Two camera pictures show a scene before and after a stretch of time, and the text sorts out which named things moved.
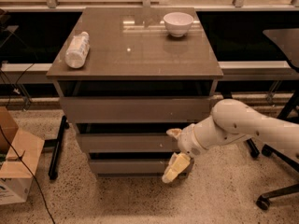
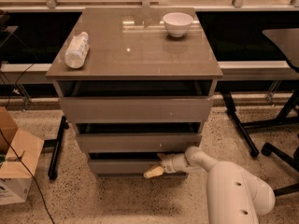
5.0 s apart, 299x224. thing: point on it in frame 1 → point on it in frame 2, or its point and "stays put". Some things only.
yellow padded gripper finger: (177, 163) → (154, 171)
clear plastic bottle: (78, 51) stays put
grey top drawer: (138, 109) stays put
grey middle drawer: (130, 143) stays put
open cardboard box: (16, 184) stays put
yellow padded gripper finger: (174, 133) → (163, 156)
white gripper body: (189, 140) → (168, 164)
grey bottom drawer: (128, 167) stays put
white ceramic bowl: (177, 23) stays put
